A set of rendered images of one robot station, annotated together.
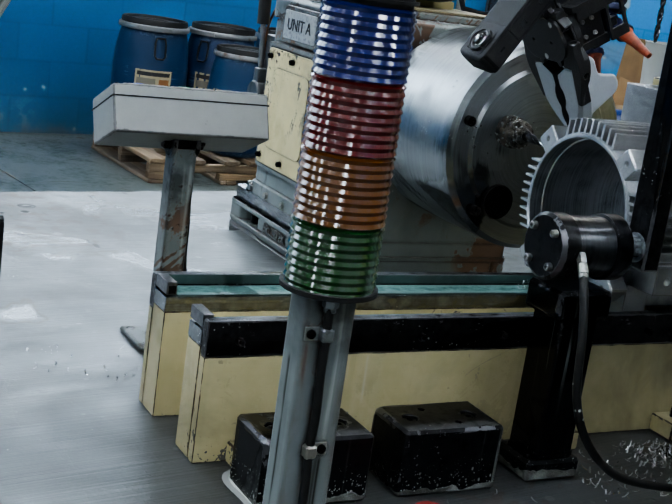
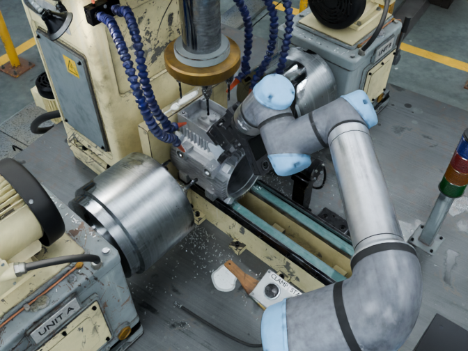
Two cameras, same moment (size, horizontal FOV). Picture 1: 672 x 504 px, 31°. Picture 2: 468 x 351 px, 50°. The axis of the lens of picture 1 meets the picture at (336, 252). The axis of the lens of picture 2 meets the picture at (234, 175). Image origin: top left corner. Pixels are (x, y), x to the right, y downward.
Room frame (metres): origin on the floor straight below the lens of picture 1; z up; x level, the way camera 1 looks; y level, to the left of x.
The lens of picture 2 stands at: (1.56, 0.62, 2.01)
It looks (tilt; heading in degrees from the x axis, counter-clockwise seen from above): 48 degrees down; 251
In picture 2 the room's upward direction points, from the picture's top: straight up
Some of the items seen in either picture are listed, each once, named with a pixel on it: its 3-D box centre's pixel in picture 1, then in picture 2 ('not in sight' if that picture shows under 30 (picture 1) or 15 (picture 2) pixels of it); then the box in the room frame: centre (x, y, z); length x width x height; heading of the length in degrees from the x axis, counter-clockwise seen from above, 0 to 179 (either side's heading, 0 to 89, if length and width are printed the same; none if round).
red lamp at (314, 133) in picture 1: (353, 114); (466, 158); (0.76, 0.00, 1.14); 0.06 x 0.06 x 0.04
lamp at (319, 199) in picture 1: (343, 185); (459, 170); (0.76, 0.00, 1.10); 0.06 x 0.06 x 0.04
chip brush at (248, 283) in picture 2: not in sight; (251, 285); (1.29, -0.02, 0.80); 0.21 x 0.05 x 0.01; 113
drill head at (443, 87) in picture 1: (472, 126); (116, 226); (1.59, -0.15, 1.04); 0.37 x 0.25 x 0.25; 29
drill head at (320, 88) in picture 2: not in sight; (292, 91); (0.99, -0.49, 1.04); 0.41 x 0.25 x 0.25; 29
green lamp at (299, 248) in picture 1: (333, 254); (453, 182); (0.76, 0.00, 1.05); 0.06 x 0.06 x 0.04
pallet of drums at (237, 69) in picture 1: (232, 99); not in sight; (6.47, 0.66, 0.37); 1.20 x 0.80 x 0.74; 123
